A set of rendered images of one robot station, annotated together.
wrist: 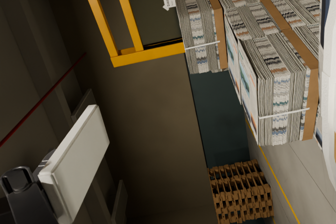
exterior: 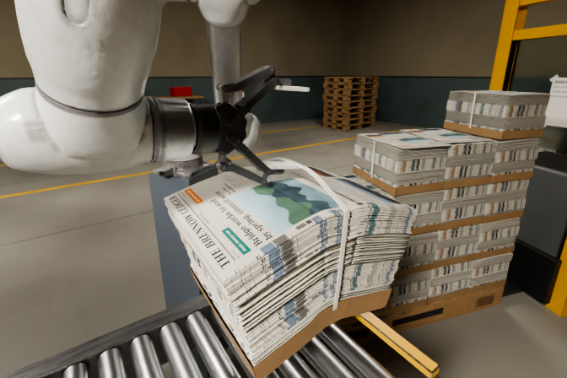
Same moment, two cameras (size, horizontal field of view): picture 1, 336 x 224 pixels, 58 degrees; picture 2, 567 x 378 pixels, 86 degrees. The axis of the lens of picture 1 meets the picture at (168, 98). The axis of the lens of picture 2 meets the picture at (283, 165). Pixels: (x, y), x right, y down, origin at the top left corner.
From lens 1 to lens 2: 0.42 m
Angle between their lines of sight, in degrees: 38
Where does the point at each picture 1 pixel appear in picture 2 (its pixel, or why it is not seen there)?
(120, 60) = (511, 8)
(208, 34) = (480, 119)
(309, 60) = (404, 190)
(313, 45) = (418, 197)
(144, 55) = (504, 40)
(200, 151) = (399, 72)
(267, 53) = (424, 164)
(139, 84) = not seen: hidden behind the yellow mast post
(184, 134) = (422, 58)
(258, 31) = (452, 163)
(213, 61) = (453, 116)
